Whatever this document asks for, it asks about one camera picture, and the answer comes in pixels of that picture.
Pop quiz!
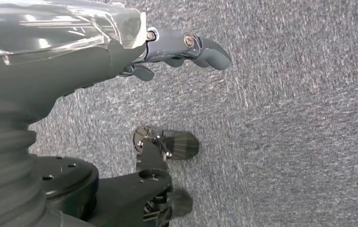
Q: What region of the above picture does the black robot leg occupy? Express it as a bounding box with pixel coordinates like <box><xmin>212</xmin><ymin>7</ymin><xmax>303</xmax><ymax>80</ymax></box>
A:
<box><xmin>30</xmin><ymin>138</ymin><xmax>175</xmax><ymax>227</ymax></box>

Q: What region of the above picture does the black robot foot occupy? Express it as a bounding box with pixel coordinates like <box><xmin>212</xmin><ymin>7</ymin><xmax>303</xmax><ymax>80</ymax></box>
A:
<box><xmin>143</xmin><ymin>188</ymin><xmax>194</xmax><ymax>227</ymax></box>
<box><xmin>131</xmin><ymin>125</ymin><xmax>200</xmax><ymax>162</ymax></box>

